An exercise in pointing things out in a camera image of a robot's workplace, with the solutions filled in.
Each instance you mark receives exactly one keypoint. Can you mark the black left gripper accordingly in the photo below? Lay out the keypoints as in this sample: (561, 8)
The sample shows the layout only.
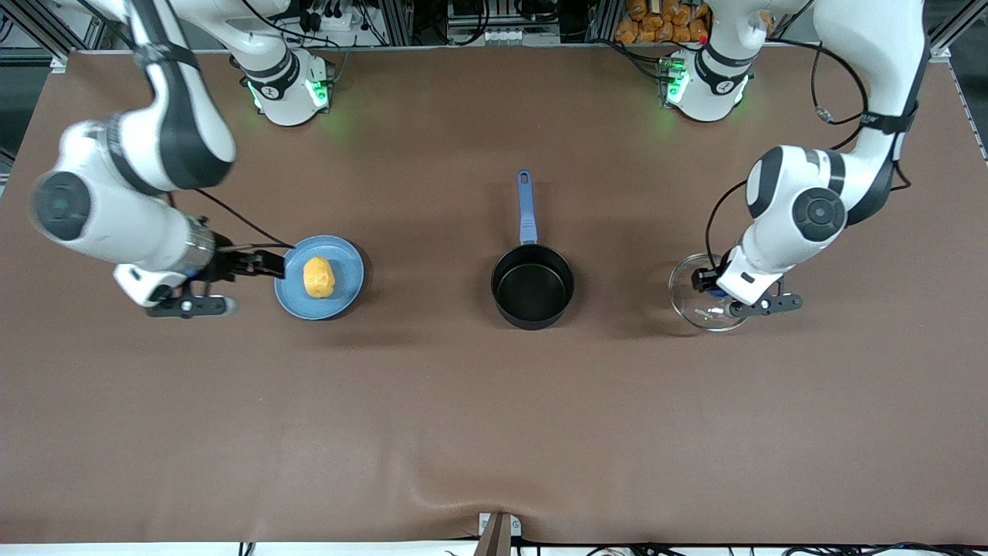
(703, 279)

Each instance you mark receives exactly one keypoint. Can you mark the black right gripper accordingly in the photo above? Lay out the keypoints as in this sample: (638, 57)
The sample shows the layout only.
(229, 263)

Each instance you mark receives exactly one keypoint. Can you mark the glass lid with blue knob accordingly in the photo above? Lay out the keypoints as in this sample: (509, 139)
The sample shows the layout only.
(695, 309)

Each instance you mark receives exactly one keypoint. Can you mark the yellow potato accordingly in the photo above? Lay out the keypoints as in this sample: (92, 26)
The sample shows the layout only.
(318, 277)

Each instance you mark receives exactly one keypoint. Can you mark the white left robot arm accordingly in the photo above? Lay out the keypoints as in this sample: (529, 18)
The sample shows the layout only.
(818, 201)

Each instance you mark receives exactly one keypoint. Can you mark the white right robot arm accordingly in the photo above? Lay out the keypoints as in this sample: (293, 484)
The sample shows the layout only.
(154, 139)

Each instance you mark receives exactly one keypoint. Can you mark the blue round plate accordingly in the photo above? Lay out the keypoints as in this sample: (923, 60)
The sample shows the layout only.
(347, 270)

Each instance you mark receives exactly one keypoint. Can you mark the white power strip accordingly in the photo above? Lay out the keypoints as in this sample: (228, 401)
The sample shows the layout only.
(332, 19)

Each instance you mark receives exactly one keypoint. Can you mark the bag of orange snacks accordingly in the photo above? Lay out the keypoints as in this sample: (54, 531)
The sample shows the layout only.
(656, 23)

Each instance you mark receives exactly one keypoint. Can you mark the grey electronics box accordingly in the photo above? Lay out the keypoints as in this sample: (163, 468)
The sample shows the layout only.
(486, 35)

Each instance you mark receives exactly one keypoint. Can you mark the aluminium frame profile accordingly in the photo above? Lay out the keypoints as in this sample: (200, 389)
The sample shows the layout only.
(948, 42)
(38, 35)

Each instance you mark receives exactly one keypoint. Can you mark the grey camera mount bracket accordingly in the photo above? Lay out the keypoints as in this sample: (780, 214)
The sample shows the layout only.
(498, 533)

